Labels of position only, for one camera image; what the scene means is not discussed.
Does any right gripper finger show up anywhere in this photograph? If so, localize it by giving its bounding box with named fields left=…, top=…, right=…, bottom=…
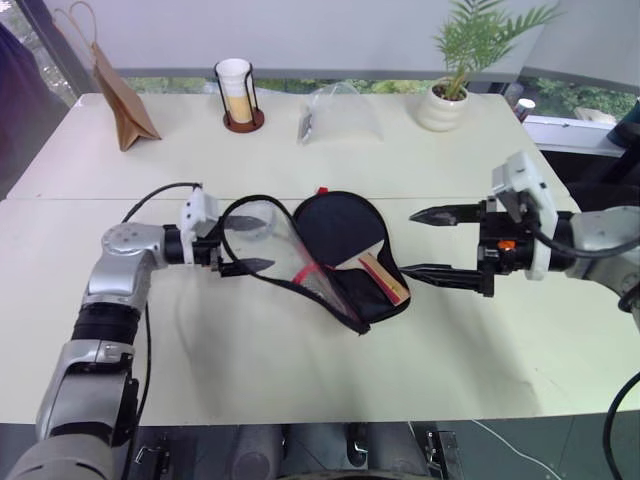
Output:
left=399, top=263, right=482, bottom=292
left=408, top=203, right=486, bottom=229

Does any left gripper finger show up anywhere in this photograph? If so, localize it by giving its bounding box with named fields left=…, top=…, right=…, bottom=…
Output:
left=233, top=257, right=277, bottom=278
left=224, top=214, right=267, bottom=233

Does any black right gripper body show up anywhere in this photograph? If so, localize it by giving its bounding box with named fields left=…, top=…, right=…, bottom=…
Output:
left=476, top=197, right=536, bottom=299

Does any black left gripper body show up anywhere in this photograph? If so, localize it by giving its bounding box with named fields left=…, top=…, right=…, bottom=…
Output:
left=192, top=237, right=237, bottom=279

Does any black table tennis paddle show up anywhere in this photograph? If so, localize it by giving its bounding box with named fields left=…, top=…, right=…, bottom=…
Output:
left=294, top=197, right=409, bottom=307

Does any cup in black holder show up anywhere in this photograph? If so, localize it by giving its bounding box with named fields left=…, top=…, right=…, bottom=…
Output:
left=214, top=62, right=266, bottom=134

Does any green palm in white pot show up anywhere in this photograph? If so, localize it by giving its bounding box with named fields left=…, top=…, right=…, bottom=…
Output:
left=413, top=0, right=569, bottom=133

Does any black chair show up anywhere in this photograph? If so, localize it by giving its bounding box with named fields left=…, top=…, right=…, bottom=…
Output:
left=538, top=143, right=640, bottom=214

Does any white window ledge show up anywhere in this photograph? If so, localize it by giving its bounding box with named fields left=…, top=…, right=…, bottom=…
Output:
left=521, top=113, right=629, bottom=152

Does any white cup with yellow liquid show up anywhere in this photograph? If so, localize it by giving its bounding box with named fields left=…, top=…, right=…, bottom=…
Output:
left=214, top=58, right=252, bottom=124

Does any clear plastic bag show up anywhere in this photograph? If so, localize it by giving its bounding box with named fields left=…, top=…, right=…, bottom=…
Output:
left=296, top=82, right=387, bottom=147

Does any brown paper bag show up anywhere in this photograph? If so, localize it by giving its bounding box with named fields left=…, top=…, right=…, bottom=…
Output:
left=51, top=1, right=164, bottom=153

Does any person in dark clothing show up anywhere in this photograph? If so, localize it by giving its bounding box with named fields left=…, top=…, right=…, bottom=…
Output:
left=0, top=20, right=52, bottom=202

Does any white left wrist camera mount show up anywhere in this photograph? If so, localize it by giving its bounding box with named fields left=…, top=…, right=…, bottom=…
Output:
left=179, top=187, right=221, bottom=266

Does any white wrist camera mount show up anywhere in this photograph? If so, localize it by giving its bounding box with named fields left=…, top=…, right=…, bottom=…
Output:
left=490, top=150, right=559, bottom=282
left=179, top=187, right=221, bottom=266

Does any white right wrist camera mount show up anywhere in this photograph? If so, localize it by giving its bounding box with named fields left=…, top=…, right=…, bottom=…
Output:
left=490, top=150, right=559, bottom=282

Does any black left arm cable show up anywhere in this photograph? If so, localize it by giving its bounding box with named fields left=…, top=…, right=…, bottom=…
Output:
left=121, top=181, right=205, bottom=456

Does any black metal bracket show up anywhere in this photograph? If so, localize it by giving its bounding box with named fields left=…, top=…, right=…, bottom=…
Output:
left=423, top=426, right=460, bottom=480
left=133, top=432, right=172, bottom=480

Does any thin white floor cable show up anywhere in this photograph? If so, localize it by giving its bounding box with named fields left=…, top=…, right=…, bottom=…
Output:
left=407, top=418, right=556, bottom=480

